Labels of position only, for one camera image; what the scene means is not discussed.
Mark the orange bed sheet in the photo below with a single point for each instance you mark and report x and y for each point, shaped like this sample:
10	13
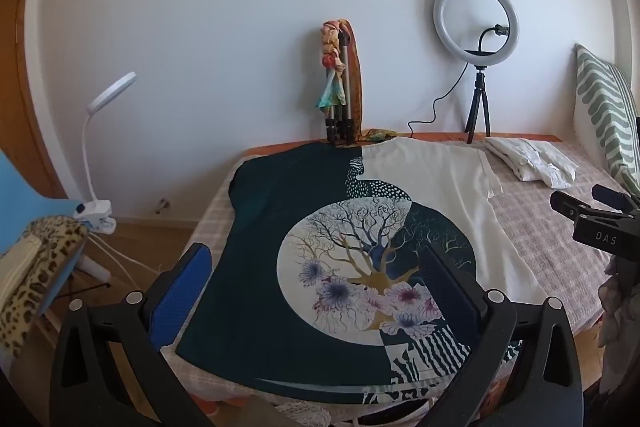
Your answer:
280	148

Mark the leopard print cloth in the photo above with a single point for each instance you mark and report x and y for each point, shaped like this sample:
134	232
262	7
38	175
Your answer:
45	267

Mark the white clip desk lamp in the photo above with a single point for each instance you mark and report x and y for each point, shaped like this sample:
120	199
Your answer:
117	87

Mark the green striped pillow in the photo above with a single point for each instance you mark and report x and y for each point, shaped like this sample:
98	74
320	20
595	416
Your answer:
600	107

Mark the teal and white tree-print t-shirt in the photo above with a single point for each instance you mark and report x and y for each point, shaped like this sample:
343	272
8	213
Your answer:
250	257

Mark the folded white shirt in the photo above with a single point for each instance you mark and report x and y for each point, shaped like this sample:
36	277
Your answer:
535	159

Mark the pink plaid blanket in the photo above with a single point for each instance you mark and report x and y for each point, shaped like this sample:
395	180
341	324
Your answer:
540	232

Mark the orange patterned scarf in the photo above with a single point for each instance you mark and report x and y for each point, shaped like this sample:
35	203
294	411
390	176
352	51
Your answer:
356	82

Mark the small metal door stop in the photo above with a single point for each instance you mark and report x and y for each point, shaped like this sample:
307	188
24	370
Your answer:
161	204

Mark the silver tripod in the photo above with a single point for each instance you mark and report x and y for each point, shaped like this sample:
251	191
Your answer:
345	107

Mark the person's right hand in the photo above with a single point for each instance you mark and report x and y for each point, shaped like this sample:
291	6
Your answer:
614	307

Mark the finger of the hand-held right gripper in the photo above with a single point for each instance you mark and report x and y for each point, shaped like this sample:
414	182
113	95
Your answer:
567	206
615	198

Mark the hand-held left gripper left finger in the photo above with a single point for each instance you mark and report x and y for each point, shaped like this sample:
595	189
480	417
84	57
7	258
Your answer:
180	302

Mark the white knitted cloth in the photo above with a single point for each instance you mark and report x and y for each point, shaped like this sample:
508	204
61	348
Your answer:
302	414

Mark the colourful silk scarf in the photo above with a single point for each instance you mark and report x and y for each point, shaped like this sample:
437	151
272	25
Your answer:
331	57

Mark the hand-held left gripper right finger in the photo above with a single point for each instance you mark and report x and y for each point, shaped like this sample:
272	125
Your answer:
447	294

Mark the light blue chair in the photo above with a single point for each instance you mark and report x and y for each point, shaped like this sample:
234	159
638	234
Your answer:
15	207

